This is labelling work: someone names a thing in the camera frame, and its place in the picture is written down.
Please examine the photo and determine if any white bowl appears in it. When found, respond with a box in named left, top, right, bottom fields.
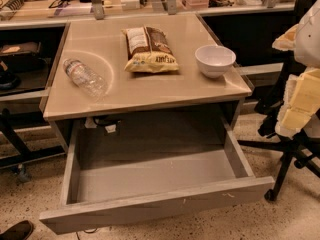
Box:
left=195, top=45, right=236, bottom=78

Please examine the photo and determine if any clear plastic water bottle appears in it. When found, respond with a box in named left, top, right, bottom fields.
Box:
left=63, top=58, right=108, bottom=99

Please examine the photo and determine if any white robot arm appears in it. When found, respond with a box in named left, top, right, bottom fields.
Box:
left=272, top=0, right=320, bottom=138

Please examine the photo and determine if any yellow brown chip bag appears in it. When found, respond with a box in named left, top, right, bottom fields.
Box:
left=122, top=26, right=179, bottom=74

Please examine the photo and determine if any black office chair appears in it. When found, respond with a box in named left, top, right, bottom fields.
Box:
left=239, top=0, right=320, bottom=201

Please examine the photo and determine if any grey top drawer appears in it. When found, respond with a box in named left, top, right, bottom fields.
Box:
left=40, top=105, right=274, bottom=234

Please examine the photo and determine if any grey drawer cabinet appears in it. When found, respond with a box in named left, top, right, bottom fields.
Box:
left=43, top=14, right=251, bottom=144

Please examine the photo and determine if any dark shoe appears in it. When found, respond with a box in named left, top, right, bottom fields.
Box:
left=0, top=220, right=34, bottom=240

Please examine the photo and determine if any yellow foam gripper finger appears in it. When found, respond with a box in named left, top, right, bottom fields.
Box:
left=272, top=24, right=320, bottom=138

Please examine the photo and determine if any black desk leg frame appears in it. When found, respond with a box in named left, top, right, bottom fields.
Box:
left=0, top=108, right=65, bottom=169

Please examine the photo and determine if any black soldering coil stand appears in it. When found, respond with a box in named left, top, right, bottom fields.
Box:
left=0, top=0, right=24, bottom=20

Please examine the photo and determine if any black cable on floor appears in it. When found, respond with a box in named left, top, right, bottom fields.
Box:
left=75, top=227, right=100, bottom=240

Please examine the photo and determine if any long background workbench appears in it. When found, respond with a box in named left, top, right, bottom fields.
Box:
left=0, top=0, right=296, bottom=30

